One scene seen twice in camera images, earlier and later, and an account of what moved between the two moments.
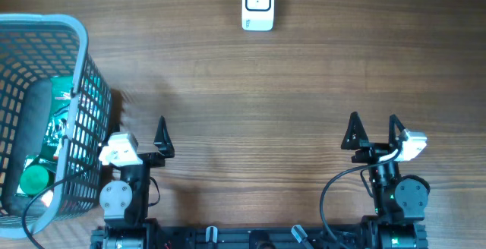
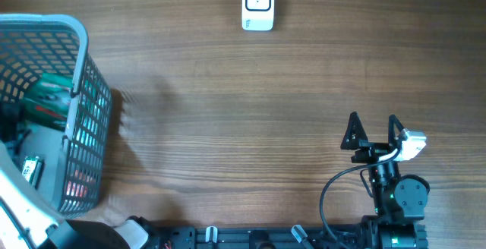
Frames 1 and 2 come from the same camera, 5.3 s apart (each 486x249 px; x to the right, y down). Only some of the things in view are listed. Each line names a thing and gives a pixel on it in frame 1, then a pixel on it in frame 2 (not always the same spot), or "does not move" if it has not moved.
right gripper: (371, 150) does not move
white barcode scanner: (258, 4) does not move
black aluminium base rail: (257, 237) does not move
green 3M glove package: (58, 120) → (48, 100)
